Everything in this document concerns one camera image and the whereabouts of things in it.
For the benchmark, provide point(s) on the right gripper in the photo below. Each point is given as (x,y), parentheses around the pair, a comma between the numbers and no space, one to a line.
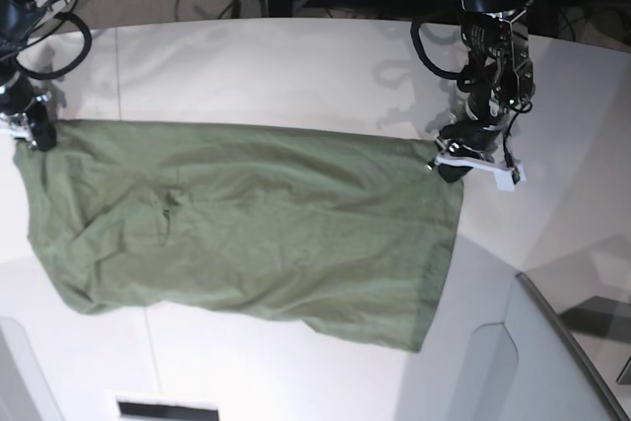
(36,109)

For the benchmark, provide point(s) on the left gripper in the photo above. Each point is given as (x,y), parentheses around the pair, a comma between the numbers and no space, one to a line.
(472,135)

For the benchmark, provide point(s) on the green t-shirt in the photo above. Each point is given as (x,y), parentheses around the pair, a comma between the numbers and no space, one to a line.
(348,234)

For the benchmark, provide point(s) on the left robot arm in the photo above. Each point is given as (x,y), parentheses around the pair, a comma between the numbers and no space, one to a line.
(497,81)

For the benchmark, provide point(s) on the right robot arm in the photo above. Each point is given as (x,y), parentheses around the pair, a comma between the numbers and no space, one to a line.
(20,19)

